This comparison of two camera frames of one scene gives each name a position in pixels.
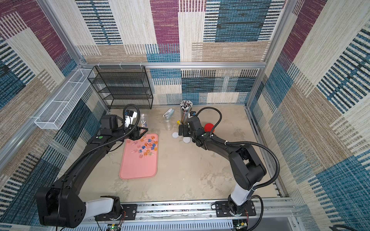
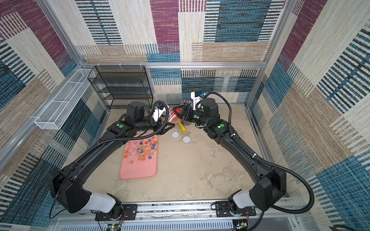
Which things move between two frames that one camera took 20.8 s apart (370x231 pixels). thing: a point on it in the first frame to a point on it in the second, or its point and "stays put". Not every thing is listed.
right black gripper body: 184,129 to 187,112
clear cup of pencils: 186,106 stays put
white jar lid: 186,139 stays put
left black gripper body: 134,134 to 162,131
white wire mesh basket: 55,115 stays put
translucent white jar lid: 175,135 stays put
